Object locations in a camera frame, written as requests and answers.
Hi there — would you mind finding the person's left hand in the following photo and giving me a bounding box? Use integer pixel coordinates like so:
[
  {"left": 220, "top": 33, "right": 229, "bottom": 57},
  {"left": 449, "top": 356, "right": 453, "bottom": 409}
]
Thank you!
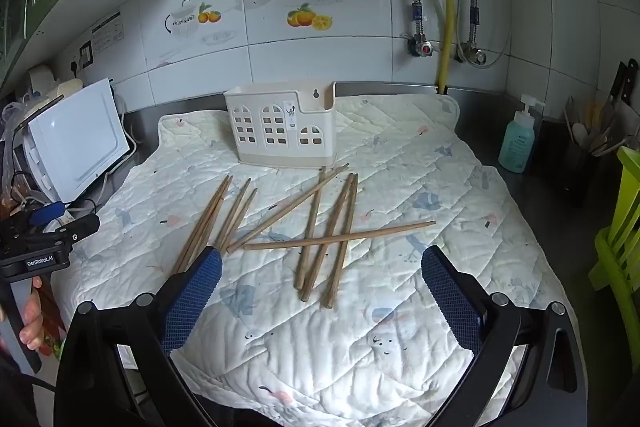
[{"left": 19, "top": 276, "right": 44, "bottom": 344}]

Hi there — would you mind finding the pile of wooden chopsticks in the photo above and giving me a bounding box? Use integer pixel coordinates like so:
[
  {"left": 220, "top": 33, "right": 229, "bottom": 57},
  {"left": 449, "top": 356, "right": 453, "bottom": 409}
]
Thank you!
[{"left": 172, "top": 164, "right": 437, "bottom": 310}]

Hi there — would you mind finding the white wall label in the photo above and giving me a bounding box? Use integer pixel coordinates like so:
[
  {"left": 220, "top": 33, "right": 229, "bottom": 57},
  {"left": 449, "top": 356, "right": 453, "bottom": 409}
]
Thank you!
[{"left": 91, "top": 11, "right": 125, "bottom": 54}]

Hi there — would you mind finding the bunch of wooden spoons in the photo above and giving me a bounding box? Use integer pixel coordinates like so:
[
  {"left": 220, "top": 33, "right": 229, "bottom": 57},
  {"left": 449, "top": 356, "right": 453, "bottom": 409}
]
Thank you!
[{"left": 564, "top": 96, "right": 632, "bottom": 156}]

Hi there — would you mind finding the white power cable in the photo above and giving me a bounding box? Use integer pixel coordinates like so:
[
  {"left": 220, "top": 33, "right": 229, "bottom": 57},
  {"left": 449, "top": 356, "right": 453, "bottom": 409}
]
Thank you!
[{"left": 97, "top": 97, "right": 139, "bottom": 210}]

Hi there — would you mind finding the chrome water valve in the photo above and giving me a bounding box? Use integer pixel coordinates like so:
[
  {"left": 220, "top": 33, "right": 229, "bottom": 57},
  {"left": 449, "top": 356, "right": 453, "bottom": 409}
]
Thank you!
[{"left": 456, "top": 43, "right": 489, "bottom": 66}]

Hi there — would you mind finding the black utensil cup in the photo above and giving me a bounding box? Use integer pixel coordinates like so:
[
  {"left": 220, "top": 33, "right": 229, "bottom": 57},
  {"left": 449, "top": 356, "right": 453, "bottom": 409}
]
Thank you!
[{"left": 564, "top": 139, "right": 610, "bottom": 208}]

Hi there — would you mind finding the person's left forearm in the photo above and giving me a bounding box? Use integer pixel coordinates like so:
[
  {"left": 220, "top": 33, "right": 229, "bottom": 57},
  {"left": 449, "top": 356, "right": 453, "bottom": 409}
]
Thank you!
[{"left": 0, "top": 347, "right": 56, "bottom": 427}]

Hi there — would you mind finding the green plastic rack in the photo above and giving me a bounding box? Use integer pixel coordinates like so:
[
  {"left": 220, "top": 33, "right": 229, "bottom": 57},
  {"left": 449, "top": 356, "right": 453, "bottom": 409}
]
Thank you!
[{"left": 588, "top": 146, "right": 640, "bottom": 309}]

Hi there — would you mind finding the black-handled knife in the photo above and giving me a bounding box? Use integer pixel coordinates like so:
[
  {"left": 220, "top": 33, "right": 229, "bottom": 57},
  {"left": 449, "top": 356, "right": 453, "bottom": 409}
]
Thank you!
[{"left": 609, "top": 58, "right": 640, "bottom": 108}]

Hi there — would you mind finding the clear plastic bag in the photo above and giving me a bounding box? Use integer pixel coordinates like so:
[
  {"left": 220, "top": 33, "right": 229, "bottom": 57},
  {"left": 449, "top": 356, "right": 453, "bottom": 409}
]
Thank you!
[{"left": 0, "top": 101, "right": 32, "bottom": 188}]

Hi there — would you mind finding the cream plastic utensil holder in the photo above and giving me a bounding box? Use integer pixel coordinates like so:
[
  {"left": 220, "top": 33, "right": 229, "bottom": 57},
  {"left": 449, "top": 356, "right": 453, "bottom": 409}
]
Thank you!
[{"left": 224, "top": 81, "right": 337, "bottom": 170}]

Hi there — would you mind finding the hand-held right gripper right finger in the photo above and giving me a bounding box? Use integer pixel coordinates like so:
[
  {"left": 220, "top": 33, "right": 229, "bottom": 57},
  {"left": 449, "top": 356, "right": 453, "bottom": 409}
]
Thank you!
[{"left": 421, "top": 246, "right": 588, "bottom": 427}]

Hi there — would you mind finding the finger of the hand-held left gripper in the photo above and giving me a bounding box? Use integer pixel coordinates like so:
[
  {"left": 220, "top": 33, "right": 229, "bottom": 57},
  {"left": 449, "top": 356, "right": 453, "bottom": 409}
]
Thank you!
[
  {"left": 29, "top": 203, "right": 66, "bottom": 226},
  {"left": 42, "top": 213, "right": 101, "bottom": 244}
]

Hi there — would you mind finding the red-knob water valve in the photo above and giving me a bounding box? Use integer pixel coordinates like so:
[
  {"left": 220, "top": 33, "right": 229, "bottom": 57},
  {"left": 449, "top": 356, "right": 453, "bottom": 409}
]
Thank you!
[{"left": 406, "top": 33, "right": 437, "bottom": 58}]

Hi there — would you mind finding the teal pump soap bottle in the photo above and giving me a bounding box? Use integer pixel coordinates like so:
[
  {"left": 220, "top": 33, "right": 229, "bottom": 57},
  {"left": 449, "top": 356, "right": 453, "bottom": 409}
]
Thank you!
[{"left": 498, "top": 94, "right": 546, "bottom": 174}]

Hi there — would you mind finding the white microwave oven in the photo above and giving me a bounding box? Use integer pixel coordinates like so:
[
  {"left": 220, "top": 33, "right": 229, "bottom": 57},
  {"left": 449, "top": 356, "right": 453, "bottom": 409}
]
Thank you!
[{"left": 26, "top": 78, "right": 132, "bottom": 204}]

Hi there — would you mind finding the white printed quilted mat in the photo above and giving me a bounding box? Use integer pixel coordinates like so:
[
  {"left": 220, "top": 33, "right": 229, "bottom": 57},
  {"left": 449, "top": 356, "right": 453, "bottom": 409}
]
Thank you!
[{"left": 50, "top": 93, "right": 583, "bottom": 427}]

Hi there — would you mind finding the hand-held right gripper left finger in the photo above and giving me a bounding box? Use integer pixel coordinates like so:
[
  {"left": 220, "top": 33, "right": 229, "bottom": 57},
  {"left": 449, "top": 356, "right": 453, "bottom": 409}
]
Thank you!
[{"left": 54, "top": 247, "right": 223, "bottom": 427}]

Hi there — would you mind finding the cream plastic container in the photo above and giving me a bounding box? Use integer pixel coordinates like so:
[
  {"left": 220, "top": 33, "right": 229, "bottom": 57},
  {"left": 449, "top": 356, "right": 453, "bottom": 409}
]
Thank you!
[{"left": 46, "top": 78, "right": 84, "bottom": 106}]

